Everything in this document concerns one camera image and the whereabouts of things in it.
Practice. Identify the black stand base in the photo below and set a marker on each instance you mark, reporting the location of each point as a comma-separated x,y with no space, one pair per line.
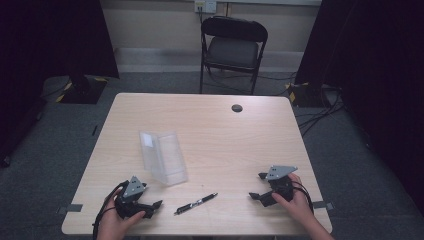
85,91
306,96

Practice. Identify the grey tape strip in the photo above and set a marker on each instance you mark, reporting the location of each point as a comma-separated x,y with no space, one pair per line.
70,208
322,205

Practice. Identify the person's right hand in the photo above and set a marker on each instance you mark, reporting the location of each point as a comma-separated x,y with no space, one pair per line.
296,206

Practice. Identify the dark curtain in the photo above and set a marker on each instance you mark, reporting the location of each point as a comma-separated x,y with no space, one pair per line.
376,66

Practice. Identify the black pen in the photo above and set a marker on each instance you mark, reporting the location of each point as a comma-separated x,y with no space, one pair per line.
195,203

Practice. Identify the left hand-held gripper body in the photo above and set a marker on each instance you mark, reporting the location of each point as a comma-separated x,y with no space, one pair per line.
133,189

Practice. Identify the person's left hand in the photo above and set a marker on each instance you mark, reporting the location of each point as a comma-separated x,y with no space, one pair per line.
113,224

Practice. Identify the clear plastic box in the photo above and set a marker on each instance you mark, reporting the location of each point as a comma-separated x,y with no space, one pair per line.
165,156

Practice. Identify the black folding chair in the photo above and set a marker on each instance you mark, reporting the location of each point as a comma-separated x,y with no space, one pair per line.
233,50

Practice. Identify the white wall socket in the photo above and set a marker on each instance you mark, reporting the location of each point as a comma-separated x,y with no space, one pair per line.
205,6

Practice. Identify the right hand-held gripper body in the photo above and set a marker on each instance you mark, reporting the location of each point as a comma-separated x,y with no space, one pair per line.
280,181

